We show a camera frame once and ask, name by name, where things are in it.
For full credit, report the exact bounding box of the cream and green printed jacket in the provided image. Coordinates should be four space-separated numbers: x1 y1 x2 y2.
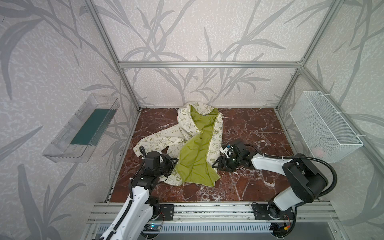
133 102 223 188

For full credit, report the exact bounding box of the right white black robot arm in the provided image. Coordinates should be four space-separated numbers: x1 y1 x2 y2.
212 140 338 220

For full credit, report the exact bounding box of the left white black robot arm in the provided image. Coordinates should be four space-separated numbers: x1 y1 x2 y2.
100 146 179 240

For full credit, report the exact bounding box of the small green lit circuit board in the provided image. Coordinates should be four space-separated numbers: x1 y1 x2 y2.
143 222 163 233

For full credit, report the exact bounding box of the green mat in tray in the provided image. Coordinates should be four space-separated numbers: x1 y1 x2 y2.
70 109 110 146

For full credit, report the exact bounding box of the pink object in basket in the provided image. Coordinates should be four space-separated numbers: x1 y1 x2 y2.
311 147 327 159

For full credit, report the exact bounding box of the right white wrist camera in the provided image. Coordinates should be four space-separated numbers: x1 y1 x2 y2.
224 145 235 158

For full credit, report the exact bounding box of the left corrugated black cable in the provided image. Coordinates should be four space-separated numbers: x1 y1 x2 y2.
101 197 134 240

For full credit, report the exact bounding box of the clear plastic wall tray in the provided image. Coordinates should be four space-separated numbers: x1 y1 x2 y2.
43 94 120 163

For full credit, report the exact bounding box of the white wire mesh basket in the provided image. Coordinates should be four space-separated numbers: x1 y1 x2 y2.
290 91 364 163

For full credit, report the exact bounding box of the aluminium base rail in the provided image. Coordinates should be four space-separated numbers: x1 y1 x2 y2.
87 202 339 224

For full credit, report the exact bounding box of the aluminium cage frame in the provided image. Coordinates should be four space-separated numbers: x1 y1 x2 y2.
83 0 384 226

